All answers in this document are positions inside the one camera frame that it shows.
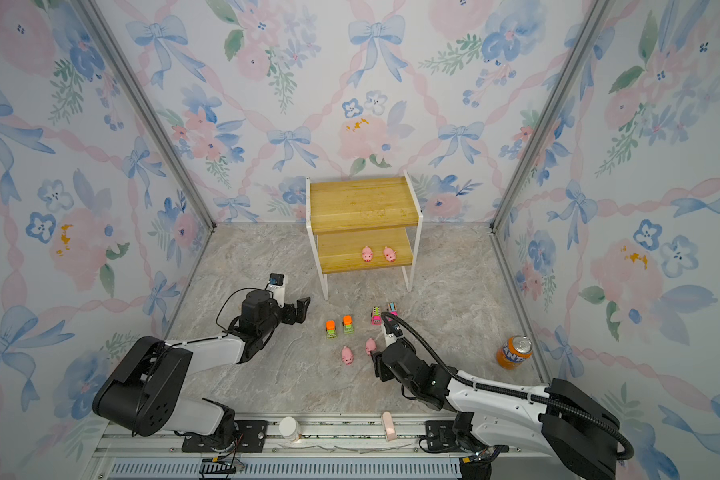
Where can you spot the white round cap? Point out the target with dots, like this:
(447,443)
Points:
(290,429)

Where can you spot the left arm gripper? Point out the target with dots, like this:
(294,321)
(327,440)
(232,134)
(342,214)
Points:
(301,309)

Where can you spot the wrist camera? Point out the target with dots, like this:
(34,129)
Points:
(276,283)
(391,333)

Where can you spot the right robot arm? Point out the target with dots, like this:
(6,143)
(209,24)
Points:
(559,419)

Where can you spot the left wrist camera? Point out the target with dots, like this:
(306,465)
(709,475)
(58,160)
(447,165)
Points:
(276,283)

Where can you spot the orange green toy truck left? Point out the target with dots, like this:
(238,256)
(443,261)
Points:
(331,329)

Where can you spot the orange green toy truck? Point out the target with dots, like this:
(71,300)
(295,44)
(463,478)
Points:
(348,324)
(331,329)

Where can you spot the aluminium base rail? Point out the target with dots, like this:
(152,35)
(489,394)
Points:
(329,446)

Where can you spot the pink eraser block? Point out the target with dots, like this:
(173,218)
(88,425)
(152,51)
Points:
(390,431)

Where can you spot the pink toy pig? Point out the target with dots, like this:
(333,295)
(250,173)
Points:
(389,254)
(347,356)
(367,254)
(370,346)

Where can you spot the white frame wooden shelf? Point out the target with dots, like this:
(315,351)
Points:
(342,217)

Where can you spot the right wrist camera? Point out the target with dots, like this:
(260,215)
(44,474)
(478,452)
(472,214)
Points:
(391,333)

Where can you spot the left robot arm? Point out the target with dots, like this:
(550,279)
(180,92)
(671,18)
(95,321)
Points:
(144,392)

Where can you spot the orange soda can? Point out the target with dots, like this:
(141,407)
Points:
(514,352)

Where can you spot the aluminium corner post right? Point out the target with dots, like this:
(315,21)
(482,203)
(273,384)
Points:
(589,30)

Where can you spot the aluminium corner post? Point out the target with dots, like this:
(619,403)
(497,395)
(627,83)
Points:
(589,30)
(105,40)

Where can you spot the pink teal toy truck right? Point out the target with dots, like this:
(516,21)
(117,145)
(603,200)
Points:
(392,308)

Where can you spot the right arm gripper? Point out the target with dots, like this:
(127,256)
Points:
(380,368)

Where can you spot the orange green toy truck right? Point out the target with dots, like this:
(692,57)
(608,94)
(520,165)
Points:
(348,324)

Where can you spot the pink green toy truck left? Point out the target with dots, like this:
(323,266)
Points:
(376,316)

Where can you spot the aluminium corner post left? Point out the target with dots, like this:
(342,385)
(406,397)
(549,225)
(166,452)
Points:
(105,40)

